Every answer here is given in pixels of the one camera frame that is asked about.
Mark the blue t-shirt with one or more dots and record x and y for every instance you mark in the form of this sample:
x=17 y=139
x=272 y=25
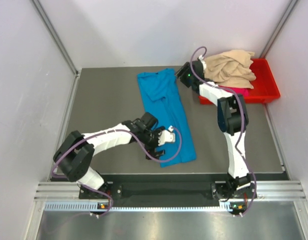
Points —
x=161 y=98

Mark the right corner aluminium post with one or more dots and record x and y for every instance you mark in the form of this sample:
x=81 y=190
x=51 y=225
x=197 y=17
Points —
x=292 y=4

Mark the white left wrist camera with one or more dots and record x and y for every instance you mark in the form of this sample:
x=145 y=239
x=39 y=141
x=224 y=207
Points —
x=166 y=136

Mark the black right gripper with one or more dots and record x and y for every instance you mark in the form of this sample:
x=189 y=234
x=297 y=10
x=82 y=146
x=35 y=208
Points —
x=185 y=69

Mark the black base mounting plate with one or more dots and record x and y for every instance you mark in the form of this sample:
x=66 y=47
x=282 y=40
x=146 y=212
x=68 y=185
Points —
x=175 y=190

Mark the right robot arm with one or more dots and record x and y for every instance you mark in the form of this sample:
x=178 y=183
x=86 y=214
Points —
x=232 y=120

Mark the left corner aluminium post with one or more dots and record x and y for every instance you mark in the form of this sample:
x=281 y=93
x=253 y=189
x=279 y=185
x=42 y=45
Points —
x=54 y=35

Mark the corner aluminium post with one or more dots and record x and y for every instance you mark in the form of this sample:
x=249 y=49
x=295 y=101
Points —
x=292 y=4
x=54 y=35

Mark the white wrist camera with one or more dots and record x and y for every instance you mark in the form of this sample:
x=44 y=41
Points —
x=202 y=61
x=166 y=136

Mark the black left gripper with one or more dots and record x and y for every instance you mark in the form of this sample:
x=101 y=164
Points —
x=151 y=149

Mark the red plastic bin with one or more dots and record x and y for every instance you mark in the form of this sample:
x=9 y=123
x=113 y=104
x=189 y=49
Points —
x=265 y=89

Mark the beige t-shirt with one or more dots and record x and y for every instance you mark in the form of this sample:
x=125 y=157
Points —
x=231 y=69

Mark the pink t-shirt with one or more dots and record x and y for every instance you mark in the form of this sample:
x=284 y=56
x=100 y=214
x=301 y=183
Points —
x=242 y=91

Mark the white slotted cable duct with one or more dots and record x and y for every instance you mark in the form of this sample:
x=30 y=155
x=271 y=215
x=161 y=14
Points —
x=80 y=206

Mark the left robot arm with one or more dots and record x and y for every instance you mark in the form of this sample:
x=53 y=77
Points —
x=76 y=152

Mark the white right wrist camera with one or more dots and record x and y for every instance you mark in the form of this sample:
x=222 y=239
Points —
x=202 y=61

